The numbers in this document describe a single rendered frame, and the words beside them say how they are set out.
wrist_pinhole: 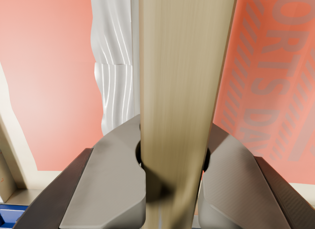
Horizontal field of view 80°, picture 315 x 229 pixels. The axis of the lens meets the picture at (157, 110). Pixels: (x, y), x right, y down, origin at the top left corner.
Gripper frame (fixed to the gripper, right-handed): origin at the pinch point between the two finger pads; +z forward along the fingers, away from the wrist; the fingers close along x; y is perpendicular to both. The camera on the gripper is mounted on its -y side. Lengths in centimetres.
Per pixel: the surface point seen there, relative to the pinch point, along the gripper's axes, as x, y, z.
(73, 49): -12.4, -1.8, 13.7
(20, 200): -26.0, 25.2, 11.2
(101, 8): -8.0, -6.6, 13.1
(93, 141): -11.7, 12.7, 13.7
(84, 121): -12.5, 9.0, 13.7
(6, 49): -21.3, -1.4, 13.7
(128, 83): -5.3, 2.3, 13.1
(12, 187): -28.2, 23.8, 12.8
